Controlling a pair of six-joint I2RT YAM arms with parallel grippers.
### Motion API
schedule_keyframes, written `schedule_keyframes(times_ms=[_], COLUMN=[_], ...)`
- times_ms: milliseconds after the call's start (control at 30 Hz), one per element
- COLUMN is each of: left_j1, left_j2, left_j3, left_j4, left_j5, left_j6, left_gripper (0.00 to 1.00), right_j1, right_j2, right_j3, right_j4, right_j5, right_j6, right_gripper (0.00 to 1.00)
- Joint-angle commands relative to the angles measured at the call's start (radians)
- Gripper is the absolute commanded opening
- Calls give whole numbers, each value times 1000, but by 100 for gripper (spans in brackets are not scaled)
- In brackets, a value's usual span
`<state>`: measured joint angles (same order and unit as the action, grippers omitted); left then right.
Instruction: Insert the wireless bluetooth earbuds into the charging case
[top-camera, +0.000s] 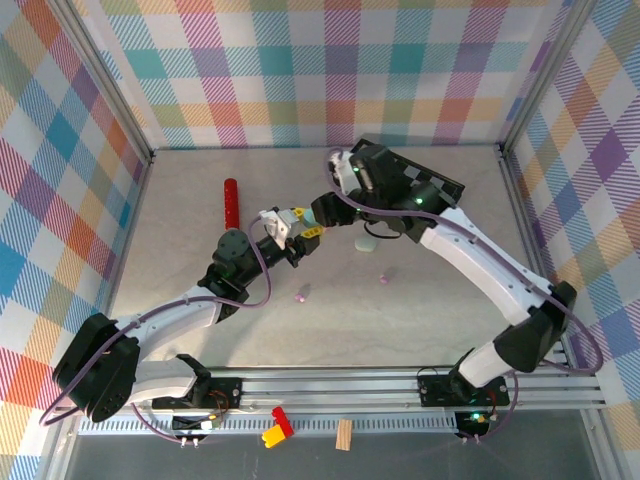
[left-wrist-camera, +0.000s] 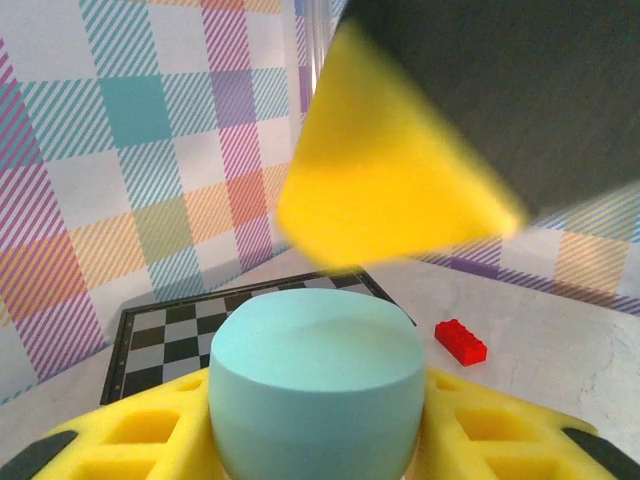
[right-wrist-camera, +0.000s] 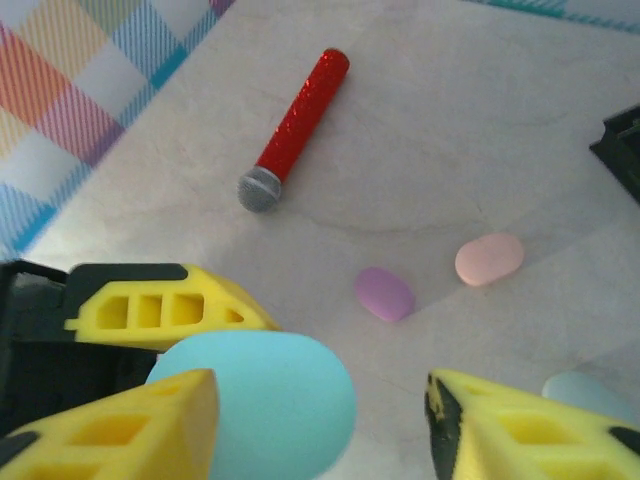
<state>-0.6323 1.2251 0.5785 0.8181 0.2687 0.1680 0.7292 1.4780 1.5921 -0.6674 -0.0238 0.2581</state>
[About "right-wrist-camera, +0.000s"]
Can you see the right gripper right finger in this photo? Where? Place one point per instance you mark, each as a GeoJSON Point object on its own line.
{"type": "Point", "coordinates": [525, 440]}

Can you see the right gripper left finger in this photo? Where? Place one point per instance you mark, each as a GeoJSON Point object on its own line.
{"type": "Point", "coordinates": [100, 440]}

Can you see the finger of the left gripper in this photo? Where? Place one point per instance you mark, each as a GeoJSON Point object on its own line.
{"type": "Point", "coordinates": [215, 305]}

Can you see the mint green earbud charging case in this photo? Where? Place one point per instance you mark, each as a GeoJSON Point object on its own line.
{"type": "Point", "coordinates": [585, 395]}

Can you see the blue earbud charging case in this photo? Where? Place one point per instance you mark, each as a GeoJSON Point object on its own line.
{"type": "Point", "coordinates": [280, 400]}

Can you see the purple earbud charging case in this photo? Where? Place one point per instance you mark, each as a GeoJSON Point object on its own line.
{"type": "Point", "coordinates": [385, 295]}

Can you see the pink earbud charging case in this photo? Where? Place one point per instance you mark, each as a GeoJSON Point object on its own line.
{"type": "Point", "coordinates": [490, 259]}

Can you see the red glitter toy microphone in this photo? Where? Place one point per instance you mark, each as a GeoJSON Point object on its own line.
{"type": "Point", "coordinates": [300, 125]}

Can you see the black and white chessboard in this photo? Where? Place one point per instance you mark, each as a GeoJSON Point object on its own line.
{"type": "Point", "coordinates": [622, 150]}

